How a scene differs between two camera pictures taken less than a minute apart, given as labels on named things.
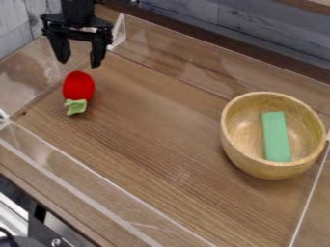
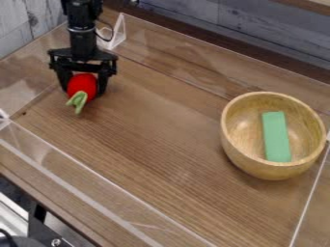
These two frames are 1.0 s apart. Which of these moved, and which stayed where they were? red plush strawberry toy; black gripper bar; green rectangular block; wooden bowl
Moved: black gripper bar
Stayed: green rectangular block; red plush strawberry toy; wooden bowl
